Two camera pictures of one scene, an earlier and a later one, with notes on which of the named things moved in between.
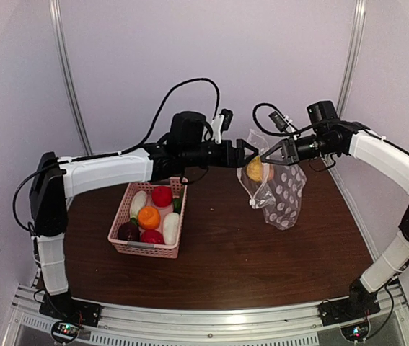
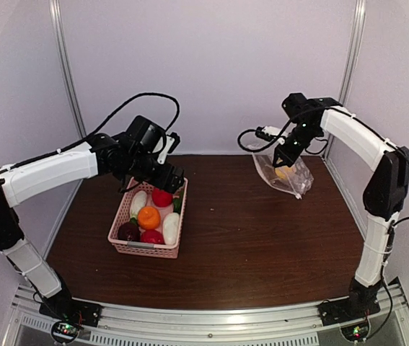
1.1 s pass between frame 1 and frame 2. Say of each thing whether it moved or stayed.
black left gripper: moved
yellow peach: moved
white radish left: stayed
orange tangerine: stayed
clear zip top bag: moved
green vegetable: stayed
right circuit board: stayed
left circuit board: stayed
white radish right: stayed
